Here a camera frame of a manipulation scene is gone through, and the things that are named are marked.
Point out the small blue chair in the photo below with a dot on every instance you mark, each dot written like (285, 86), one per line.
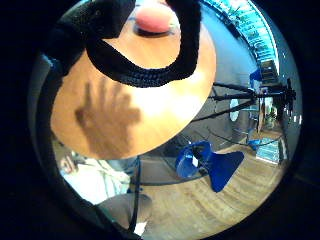
(256, 75)

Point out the pink round object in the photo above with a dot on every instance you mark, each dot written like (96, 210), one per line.
(153, 20)

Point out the glass window front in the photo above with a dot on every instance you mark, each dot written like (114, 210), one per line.
(253, 30)

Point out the black tripod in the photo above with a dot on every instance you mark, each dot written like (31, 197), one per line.
(246, 95)

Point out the white oval panel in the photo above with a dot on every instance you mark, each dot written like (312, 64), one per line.
(234, 109)

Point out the person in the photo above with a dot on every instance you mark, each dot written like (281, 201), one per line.
(90, 180)

